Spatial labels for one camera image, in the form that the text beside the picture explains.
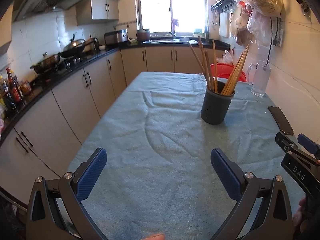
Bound person right hand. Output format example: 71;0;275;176
293;197;309;233

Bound person left hand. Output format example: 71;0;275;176
142;233;165;240

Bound black smartphone brown case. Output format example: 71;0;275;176
268;106;294;135

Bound clear glass beer mug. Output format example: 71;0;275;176
246;63;271;97

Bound black perforated utensil holder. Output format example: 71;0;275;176
201;81;235;125

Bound blue-green table cloth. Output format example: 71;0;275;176
56;71;307;240

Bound red plastic basin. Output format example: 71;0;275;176
210;63;234;79

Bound sauce bottles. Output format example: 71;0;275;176
1;67;32;120

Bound steel pot with lid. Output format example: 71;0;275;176
30;53;61;74

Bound black wok on stove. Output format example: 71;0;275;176
59;34;99;59

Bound silver rice cooker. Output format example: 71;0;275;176
104;29;128;46

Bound brown clay pot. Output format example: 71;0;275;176
136;29;151;43

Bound black power plug cable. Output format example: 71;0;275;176
265;16;279;67

